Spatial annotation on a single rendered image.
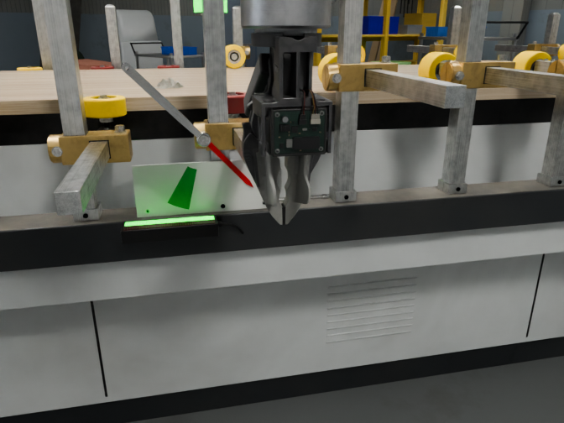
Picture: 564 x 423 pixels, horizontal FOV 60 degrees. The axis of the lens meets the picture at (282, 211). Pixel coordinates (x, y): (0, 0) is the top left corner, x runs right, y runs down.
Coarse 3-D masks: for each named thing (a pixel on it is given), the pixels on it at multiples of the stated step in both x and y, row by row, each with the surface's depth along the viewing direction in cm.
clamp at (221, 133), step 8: (232, 120) 91; (240, 120) 91; (200, 128) 88; (208, 128) 88; (216, 128) 88; (224, 128) 89; (232, 128) 89; (216, 136) 89; (224, 136) 89; (232, 136) 89; (216, 144) 89; (224, 144) 90; (232, 144) 90
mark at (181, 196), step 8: (192, 168) 90; (184, 176) 90; (192, 176) 90; (184, 184) 90; (192, 184) 91; (176, 192) 91; (184, 192) 91; (176, 200) 91; (184, 200) 92; (184, 208) 92
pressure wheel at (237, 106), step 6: (228, 96) 96; (234, 96) 96; (240, 96) 96; (228, 102) 96; (234, 102) 96; (240, 102) 96; (228, 108) 96; (234, 108) 96; (240, 108) 97; (228, 114) 100; (234, 114) 99
